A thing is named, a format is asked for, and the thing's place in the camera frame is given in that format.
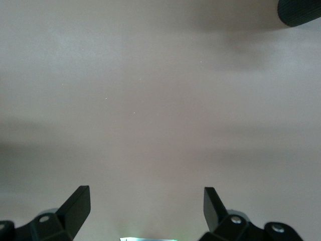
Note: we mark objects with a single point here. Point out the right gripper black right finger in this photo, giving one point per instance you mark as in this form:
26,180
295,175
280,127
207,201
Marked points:
213,208

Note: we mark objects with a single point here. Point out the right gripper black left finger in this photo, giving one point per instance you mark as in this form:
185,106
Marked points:
75,208

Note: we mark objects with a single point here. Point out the black ribbed rounded pad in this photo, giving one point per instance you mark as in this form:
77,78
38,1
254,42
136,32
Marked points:
298,12

